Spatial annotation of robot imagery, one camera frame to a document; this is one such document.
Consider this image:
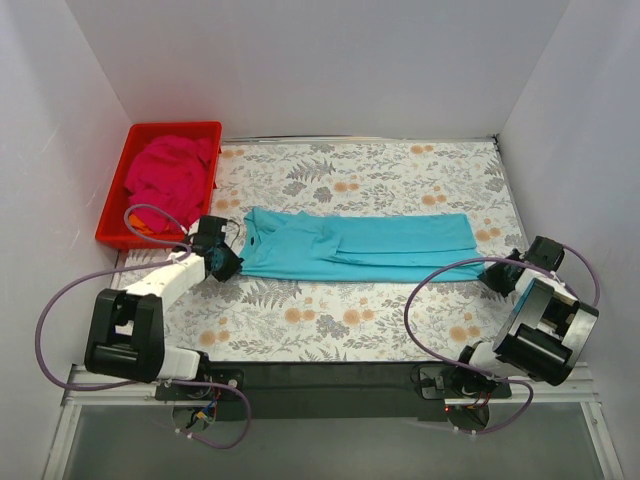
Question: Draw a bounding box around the aluminium frame rail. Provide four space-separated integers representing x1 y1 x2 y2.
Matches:
44 362 624 479

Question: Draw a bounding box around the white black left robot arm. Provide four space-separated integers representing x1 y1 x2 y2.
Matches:
84 215 242 400

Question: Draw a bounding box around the orange cloth in bin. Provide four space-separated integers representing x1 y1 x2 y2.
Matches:
128 213 167 236

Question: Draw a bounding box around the magenta t shirt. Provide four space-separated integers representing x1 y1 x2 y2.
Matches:
124 135 214 233

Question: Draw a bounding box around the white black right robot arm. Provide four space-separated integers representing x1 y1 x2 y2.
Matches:
452 236 599 398

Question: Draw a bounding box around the turquoise t shirt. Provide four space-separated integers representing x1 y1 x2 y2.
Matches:
240 208 483 283

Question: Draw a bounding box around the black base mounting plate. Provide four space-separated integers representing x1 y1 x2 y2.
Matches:
154 360 521 422

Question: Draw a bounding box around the red plastic bin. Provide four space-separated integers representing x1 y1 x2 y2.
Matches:
95 121 222 250

